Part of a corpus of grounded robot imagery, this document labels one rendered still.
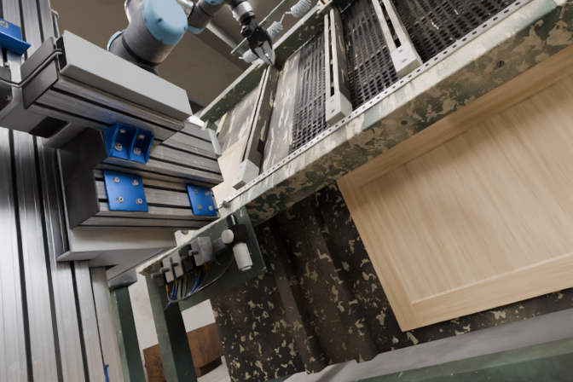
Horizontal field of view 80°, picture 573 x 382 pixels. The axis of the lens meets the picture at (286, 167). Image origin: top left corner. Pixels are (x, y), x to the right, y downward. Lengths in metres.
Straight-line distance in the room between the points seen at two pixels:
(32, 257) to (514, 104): 1.21
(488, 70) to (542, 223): 0.44
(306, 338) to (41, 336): 0.91
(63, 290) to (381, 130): 0.83
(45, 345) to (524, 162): 1.17
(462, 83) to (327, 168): 0.44
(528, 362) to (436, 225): 0.41
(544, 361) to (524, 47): 0.68
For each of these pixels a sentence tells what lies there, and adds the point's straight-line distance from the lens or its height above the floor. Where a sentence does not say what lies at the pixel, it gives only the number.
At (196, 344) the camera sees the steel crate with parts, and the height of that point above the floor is 0.37.
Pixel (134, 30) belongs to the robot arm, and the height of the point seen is 1.19.
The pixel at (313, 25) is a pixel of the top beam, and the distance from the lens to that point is 2.15.
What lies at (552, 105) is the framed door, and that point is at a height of 0.68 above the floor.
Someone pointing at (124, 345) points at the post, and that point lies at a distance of 1.62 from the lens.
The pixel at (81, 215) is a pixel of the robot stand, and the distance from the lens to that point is 0.76.
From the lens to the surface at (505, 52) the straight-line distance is 0.98.
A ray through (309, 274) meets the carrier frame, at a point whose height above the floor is 0.53.
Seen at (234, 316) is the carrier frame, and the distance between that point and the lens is 1.73.
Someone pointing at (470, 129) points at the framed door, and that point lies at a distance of 1.17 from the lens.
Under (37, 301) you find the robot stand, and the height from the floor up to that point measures 0.61.
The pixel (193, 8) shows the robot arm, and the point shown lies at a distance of 1.45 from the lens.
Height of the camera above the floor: 0.46
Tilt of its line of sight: 20 degrees up
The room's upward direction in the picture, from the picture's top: 21 degrees counter-clockwise
